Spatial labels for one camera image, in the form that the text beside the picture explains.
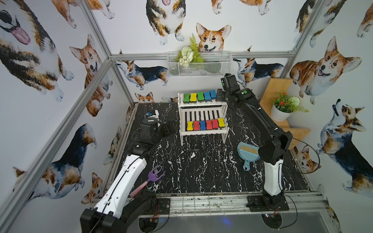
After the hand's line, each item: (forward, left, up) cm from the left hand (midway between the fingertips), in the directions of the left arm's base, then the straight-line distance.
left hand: (168, 120), depth 77 cm
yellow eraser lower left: (+4, -11, -12) cm, 17 cm away
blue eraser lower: (+4, -19, -11) cm, 22 cm away
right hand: (+18, -33, +5) cm, 38 cm away
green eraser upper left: (+14, -10, +3) cm, 17 cm away
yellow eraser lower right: (+6, -31, -12) cm, 34 cm away
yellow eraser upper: (+14, -14, +3) cm, 20 cm away
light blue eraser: (+16, -22, +2) cm, 27 cm away
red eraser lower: (+4, -15, -12) cm, 20 cm away
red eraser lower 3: (+5, -27, -12) cm, 30 cm away
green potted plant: (+14, -70, -4) cm, 72 cm away
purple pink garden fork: (-22, +10, -25) cm, 35 cm away
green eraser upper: (+14, -18, +3) cm, 23 cm away
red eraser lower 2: (+6, -23, -12) cm, 27 cm away
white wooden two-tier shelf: (+11, -23, -14) cm, 29 cm away
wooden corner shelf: (+29, -70, -3) cm, 75 cm away
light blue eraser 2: (+17, -26, +3) cm, 31 cm away
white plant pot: (+12, -69, -13) cm, 71 cm away
